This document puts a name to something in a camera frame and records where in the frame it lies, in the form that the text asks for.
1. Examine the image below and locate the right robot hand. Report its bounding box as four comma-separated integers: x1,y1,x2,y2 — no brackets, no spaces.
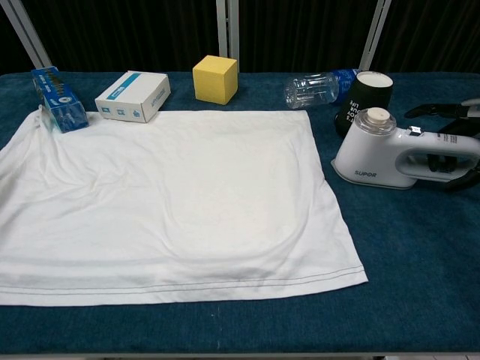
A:
406,97,480,193

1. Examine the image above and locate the white handheld steam iron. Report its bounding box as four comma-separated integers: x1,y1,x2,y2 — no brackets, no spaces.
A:
331,106,480,192

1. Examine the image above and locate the white cloth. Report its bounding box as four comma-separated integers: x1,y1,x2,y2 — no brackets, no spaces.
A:
0,109,369,308

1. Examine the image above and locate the black paper cup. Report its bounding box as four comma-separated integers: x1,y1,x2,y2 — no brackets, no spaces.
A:
333,70,395,138

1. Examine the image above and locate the clear plastic bottle blue label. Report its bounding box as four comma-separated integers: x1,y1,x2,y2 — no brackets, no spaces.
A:
283,67,360,110

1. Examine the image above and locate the dark blue table mat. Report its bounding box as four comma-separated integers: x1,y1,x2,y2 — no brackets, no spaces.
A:
0,70,480,356

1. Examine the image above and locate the yellow foam cube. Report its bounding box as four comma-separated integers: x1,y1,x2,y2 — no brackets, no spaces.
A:
192,55,239,106

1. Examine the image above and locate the white box with blue stripe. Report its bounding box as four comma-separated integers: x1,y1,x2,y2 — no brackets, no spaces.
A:
94,70,173,125

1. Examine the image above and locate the black pleated curtain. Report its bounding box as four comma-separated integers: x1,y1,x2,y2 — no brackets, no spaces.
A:
0,0,480,75

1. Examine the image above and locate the blue printed carton box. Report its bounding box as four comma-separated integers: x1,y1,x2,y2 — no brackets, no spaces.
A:
31,65,91,134

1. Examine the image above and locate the grey aluminium frame post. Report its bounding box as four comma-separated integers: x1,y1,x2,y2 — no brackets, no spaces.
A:
358,0,393,74
1,0,53,74
215,0,240,73

